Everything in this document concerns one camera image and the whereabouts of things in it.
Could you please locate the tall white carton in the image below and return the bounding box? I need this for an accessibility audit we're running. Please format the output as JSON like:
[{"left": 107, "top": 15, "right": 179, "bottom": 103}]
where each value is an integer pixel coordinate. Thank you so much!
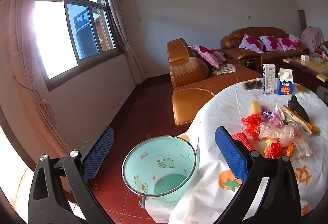
[{"left": 262, "top": 64, "right": 276, "bottom": 96}]

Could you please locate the sliding glass window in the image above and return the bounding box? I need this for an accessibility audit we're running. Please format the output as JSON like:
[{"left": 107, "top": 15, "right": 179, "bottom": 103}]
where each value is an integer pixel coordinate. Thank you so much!
[{"left": 33, "top": 0, "right": 122, "bottom": 91}]

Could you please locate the pink garment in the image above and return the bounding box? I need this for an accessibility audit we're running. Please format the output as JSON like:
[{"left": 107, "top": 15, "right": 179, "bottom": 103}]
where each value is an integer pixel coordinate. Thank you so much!
[{"left": 301, "top": 26, "right": 325, "bottom": 54}]

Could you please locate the red foam fruit net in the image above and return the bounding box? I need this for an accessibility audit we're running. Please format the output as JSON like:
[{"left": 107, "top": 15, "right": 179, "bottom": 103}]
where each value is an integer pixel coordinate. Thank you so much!
[{"left": 232, "top": 132, "right": 254, "bottom": 152}]

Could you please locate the yellow red crumpled wrapper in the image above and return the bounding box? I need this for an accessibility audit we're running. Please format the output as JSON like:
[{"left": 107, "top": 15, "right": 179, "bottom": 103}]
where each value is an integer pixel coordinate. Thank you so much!
[{"left": 264, "top": 138, "right": 296, "bottom": 159}]

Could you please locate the pink floral pillow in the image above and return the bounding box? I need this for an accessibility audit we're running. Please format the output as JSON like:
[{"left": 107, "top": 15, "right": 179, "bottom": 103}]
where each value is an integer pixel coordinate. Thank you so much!
[
  {"left": 239, "top": 33, "right": 264, "bottom": 53},
  {"left": 259, "top": 36, "right": 280, "bottom": 51},
  {"left": 277, "top": 38, "right": 299, "bottom": 51},
  {"left": 188, "top": 45, "right": 227, "bottom": 69}
]

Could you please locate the black foam fruit net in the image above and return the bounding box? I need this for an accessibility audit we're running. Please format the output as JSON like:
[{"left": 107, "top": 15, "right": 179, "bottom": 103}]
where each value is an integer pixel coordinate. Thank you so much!
[{"left": 287, "top": 94, "right": 310, "bottom": 123}]

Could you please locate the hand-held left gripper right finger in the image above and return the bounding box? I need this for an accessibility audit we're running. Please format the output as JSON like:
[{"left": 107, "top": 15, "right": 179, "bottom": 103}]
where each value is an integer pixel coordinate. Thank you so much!
[{"left": 215, "top": 126, "right": 301, "bottom": 224}]

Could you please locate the long pink curtain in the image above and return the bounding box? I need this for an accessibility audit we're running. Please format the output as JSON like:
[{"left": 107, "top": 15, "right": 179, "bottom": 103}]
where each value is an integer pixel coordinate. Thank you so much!
[
  {"left": 0, "top": 0, "right": 82, "bottom": 163},
  {"left": 102, "top": 0, "right": 146, "bottom": 83}
]

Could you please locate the mint green plastic bucket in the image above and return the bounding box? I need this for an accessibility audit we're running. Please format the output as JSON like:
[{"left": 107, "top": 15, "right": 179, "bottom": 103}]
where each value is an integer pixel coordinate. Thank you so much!
[{"left": 122, "top": 136, "right": 197, "bottom": 208}]

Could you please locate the blue white milk carton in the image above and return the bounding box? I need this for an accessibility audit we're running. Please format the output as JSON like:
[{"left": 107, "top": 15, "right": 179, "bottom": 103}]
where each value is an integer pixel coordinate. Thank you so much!
[{"left": 276, "top": 68, "right": 294, "bottom": 96}]

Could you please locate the white fruit print tablecloth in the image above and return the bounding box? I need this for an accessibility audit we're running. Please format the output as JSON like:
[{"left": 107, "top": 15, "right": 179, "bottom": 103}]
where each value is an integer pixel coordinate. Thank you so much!
[{"left": 140, "top": 81, "right": 328, "bottom": 224}]

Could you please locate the wooden coffee table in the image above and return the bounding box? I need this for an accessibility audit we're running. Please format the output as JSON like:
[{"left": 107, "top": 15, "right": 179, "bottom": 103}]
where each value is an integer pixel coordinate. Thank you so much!
[{"left": 282, "top": 55, "right": 328, "bottom": 91}]

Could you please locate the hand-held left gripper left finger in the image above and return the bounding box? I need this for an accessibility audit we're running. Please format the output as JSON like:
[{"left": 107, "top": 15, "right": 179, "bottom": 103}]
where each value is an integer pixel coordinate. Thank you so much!
[{"left": 28, "top": 126, "right": 115, "bottom": 224}]

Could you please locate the brown leather corner sofa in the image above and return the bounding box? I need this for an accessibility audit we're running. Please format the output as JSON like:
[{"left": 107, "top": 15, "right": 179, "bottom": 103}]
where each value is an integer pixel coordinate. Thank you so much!
[{"left": 166, "top": 26, "right": 312, "bottom": 133}]

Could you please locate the purple wrapper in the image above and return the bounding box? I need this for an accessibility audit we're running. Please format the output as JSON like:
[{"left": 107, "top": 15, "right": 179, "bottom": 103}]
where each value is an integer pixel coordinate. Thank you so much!
[{"left": 261, "top": 108, "right": 273, "bottom": 122}]

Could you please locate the dark snack packet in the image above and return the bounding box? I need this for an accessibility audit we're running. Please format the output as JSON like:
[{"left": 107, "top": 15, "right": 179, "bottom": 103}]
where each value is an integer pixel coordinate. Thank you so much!
[{"left": 243, "top": 80, "right": 263, "bottom": 90}]

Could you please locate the pink clear plastic bag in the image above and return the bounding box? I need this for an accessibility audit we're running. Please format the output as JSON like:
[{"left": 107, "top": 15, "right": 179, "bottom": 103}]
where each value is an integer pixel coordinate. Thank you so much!
[{"left": 259, "top": 103, "right": 312, "bottom": 158}]

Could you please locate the long orange white wrapper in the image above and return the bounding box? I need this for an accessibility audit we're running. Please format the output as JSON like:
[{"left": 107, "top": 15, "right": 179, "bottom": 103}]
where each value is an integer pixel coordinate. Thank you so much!
[{"left": 282, "top": 105, "right": 313, "bottom": 135}]

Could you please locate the red crumpled plastic bag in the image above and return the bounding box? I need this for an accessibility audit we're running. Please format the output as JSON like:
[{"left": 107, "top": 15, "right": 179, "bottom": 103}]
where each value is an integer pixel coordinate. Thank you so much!
[{"left": 241, "top": 114, "right": 263, "bottom": 141}]

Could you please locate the checkered cloth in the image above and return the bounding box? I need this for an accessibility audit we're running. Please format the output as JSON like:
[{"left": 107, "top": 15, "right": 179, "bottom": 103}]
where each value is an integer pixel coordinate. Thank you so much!
[{"left": 211, "top": 64, "right": 239, "bottom": 75}]

